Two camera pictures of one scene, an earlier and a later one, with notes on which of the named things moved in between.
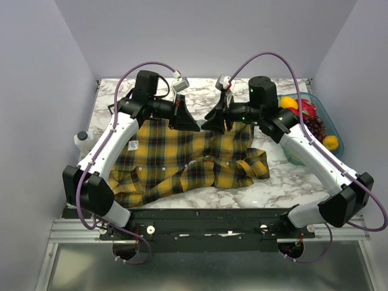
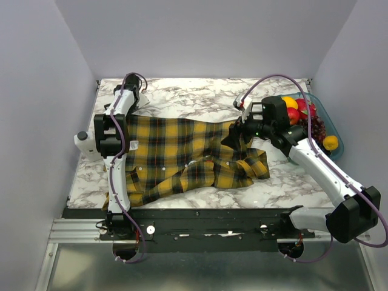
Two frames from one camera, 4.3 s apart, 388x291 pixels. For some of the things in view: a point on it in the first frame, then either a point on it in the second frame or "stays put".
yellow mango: (288, 101) stays put
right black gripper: (216, 116) to (234, 130)
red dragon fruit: (308, 109) stays put
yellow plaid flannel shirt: (153, 159) stays put
